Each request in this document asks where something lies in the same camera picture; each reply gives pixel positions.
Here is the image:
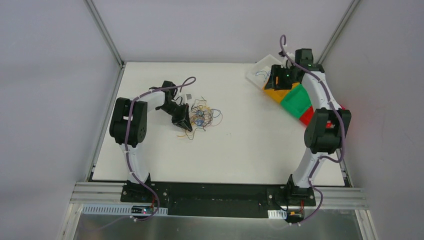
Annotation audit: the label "blue cable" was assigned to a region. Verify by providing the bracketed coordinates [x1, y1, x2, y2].
[255, 69, 271, 82]

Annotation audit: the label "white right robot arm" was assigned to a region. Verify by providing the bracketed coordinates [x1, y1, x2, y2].
[264, 48, 352, 205]

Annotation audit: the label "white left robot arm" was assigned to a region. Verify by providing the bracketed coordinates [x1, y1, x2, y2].
[109, 80, 193, 203]

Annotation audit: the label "yellow plastic bin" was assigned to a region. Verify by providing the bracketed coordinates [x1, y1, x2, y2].
[262, 82, 300, 104]

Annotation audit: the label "clear plastic bin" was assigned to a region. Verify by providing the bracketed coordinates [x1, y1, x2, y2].
[245, 54, 282, 89]

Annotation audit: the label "green plastic bin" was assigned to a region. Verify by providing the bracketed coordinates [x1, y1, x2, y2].
[280, 84, 312, 119]

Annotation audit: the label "red plastic bin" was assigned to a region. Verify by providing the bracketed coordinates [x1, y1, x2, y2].
[299, 106, 339, 129]

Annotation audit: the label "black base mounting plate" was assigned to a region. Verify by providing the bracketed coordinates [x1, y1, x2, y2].
[120, 181, 316, 218]

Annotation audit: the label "tangled blue cables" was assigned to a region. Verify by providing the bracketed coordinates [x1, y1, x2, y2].
[193, 108, 223, 127]

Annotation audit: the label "tangled pink cables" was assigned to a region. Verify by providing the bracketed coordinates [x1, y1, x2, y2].
[195, 99, 224, 128]

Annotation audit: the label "tangled brown cables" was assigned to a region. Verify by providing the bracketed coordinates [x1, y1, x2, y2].
[185, 96, 216, 141]

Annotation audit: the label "tangled yellow cables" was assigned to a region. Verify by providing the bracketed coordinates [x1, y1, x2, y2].
[176, 97, 220, 138]

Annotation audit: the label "aluminium frame rail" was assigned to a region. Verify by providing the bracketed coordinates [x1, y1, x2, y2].
[70, 182, 369, 210]

